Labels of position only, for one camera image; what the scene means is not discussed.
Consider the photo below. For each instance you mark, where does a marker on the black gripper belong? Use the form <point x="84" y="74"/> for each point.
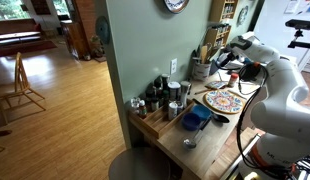
<point x="226" y="58"/>

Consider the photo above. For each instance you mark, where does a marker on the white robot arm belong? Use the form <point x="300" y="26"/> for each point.
<point x="288" y="90"/>

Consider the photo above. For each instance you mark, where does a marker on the wooden spoon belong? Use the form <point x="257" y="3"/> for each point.
<point x="212" y="53"/>

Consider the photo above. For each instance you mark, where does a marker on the wooden spatula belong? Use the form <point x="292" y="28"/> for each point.
<point x="204" y="53"/>

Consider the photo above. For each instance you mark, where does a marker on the red lid white shaker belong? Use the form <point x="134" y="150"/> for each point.
<point x="233" y="81"/>

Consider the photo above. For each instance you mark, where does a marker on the white utensil crock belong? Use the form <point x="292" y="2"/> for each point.
<point x="202" y="71"/>

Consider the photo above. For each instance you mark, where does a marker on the dark kitchen utensil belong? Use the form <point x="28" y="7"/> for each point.
<point x="195" y="58"/>

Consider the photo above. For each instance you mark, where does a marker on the thin wooden stick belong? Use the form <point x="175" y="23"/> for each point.
<point x="203" y="91"/>

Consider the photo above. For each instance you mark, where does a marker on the colourful floral ceramic plate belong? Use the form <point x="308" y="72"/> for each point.
<point x="224" y="101"/>

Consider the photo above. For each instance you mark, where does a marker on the tall silver spice grinder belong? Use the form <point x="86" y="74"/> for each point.
<point x="185" y="91"/>

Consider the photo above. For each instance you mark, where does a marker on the black plastic serving spoon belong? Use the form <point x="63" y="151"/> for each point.
<point x="221" y="118"/>

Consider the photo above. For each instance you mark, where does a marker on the dark jar silver cap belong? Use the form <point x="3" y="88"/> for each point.
<point x="165" y="80"/>

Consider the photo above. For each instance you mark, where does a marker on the black lid spice jar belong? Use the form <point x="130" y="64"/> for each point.
<point x="180" y="106"/>

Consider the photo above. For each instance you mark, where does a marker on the dark blue round bowl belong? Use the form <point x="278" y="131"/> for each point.
<point x="191" y="121"/>

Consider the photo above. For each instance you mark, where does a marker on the small glass spice jar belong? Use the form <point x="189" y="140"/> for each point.
<point x="165" y="98"/>

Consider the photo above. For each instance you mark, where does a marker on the tall dark bottle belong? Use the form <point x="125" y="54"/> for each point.
<point x="158" y="85"/>

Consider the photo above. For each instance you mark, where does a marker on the white paper sheet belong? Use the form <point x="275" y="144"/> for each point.
<point x="291" y="6"/>

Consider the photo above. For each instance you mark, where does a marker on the short dark bottle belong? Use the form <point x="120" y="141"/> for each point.
<point x="150" y="91"/>

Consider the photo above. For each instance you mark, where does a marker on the small labelled spice jar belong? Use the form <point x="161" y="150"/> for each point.
<point x="155" y="104"/>

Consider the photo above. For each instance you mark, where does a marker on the wooden tiered spice rack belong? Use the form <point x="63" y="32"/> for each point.
<point x="158" y="126"/>

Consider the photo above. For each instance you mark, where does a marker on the small red sauce bottle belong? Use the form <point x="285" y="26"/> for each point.
<point x="142" y="110"/>

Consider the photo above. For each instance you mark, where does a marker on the clear glass shaker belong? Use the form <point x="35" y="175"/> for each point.
<point x="135" y="103"/>

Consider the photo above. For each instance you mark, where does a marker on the round grey stool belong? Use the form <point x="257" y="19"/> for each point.
<point x="138" y="165"/>

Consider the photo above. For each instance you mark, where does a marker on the dark wooden cabinet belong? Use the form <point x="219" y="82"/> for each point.
<point x="72" y="40"/>

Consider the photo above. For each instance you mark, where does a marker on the red floor rug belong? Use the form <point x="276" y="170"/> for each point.
<point x="25" y="48"/>

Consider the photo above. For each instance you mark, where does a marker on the wooden chair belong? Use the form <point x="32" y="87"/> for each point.
<point x="19" y="76"/>

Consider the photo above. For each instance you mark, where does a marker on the low wooden table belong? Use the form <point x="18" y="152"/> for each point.
<point x="15" y="36"/>

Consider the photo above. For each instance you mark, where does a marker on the dark red sofa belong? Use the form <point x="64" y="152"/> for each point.
<point x="15" y="26"/>

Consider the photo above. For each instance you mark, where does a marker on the wooden wall spice shelf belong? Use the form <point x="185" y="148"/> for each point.
<point x="216" y="13"/>

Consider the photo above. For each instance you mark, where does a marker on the dark patterned wall plate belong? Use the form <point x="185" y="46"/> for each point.
<point x="243" y="15"/>

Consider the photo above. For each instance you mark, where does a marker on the white wall outlet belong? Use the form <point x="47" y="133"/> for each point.
<point x="174" y="66"/>

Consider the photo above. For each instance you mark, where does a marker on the black camera on stand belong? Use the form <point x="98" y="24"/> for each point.
<point x="300" y="24"/>

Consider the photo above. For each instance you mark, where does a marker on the aluminium frame rail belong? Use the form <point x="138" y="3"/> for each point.
<point x="233" y="168"/>

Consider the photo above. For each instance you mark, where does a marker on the grey round wall disc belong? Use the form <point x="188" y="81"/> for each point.
<point x="103" y="30"/>

